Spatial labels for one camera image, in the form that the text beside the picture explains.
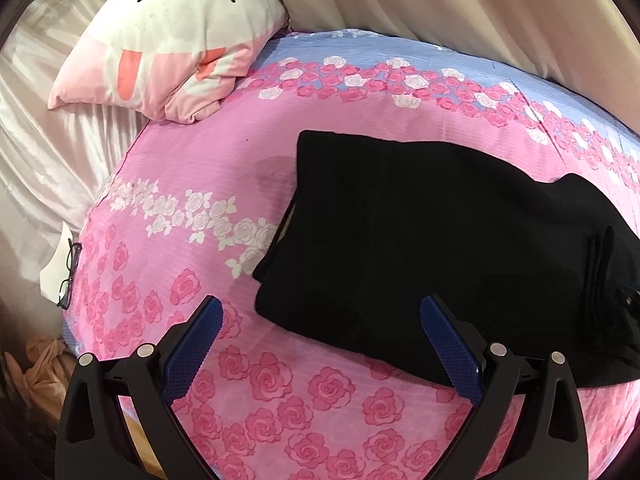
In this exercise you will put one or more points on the cat face pillow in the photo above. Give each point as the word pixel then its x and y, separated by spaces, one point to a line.
pixel 175 35

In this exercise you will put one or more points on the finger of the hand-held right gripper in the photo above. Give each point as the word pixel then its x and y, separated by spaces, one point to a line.
pixel 632 300

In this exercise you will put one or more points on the black eyeglasses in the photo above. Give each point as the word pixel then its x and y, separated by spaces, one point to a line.
pixel 70 275

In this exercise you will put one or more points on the white paper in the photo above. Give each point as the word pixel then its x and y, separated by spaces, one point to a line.
pixel 52 270

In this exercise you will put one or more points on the silky white curtain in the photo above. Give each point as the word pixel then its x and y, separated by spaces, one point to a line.
pixel 50 150

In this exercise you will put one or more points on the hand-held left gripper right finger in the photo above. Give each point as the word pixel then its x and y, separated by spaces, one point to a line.
pixel 445 335

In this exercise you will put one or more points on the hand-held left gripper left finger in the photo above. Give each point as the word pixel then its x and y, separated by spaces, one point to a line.
pixel 197 335

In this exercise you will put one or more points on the black pants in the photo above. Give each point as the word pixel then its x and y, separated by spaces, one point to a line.
pixel 425 235

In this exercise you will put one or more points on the beige curtain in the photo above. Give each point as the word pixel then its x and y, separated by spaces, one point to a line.
pixel 450 0

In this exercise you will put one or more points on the peach cloth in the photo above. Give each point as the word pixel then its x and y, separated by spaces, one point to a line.
pixel 42 370

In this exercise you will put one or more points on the pink floral bed sheet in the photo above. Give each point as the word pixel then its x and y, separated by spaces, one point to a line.
pixel 200 170

